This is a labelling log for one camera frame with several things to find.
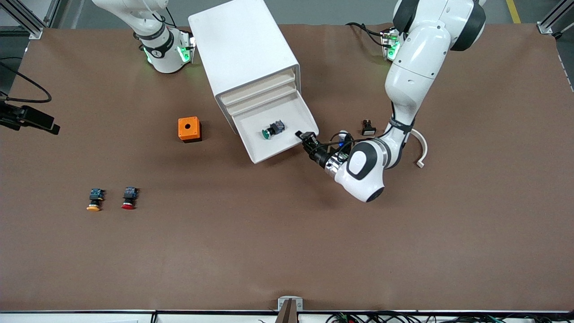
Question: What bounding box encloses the black arm base cable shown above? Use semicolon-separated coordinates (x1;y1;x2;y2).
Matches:
345;22;391;48

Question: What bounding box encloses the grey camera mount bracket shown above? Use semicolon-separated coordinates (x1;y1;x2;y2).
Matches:
277;296;304;323

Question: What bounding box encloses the aluminium frame profile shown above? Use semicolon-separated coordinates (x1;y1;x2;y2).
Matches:
537;0;574;35
0;0;62;40

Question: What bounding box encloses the black cable bundle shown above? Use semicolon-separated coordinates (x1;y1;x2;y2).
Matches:
326;311;574;323

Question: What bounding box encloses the orange box with hole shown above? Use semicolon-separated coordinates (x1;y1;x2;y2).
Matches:
178;117;202;143

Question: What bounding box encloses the red push button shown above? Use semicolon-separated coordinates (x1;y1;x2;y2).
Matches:
121;187;139;210

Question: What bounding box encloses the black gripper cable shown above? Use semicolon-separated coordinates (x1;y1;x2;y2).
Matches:
0;60;55;105
314;134;383;158

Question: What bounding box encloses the white curved plastic bracket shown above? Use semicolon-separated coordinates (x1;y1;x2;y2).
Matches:
410;128;429;169

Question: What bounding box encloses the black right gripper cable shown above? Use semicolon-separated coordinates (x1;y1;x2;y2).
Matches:
0;60;55;105

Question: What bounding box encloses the yellow push button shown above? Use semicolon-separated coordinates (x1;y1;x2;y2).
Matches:
86;188;106;212

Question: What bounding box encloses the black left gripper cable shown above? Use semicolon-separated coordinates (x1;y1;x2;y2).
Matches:
314;134;383;158

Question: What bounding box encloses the green push button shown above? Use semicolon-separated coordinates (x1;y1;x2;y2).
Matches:
262;119;286;140

